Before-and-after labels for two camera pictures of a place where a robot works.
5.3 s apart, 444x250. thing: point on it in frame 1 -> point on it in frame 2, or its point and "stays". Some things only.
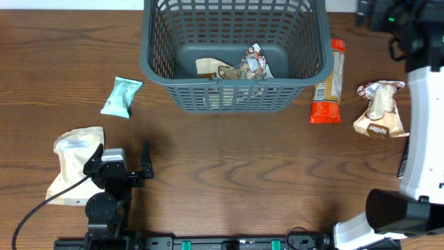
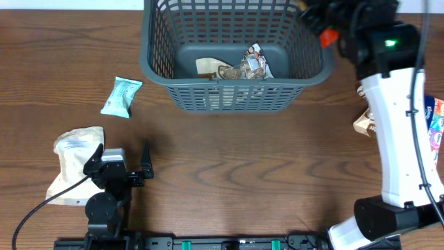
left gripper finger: [146, 162] stays
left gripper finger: [94, 162] stays
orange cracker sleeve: [326, 97] -> [328, 37]
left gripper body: [134, 180] stays
